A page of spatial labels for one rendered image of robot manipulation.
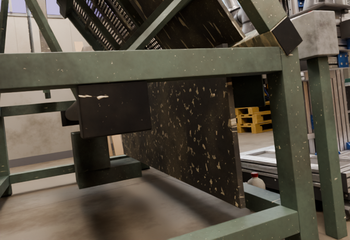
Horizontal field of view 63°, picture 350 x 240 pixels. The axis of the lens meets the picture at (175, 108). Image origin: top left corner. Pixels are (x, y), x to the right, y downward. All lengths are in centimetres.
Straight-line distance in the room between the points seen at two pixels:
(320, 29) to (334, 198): 68
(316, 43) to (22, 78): 104
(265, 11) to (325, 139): 58
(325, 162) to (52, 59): 109
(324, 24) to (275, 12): 25
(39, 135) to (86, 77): 411
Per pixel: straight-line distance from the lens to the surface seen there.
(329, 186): 137
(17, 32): 511
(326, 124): 132
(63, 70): 82
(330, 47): 133
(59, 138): 493
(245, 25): 208
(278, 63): 113
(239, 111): 561
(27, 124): 490
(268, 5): 115
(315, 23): 130
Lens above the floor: 61
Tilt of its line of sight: level
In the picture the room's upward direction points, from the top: 6 degrees counter-clockwise
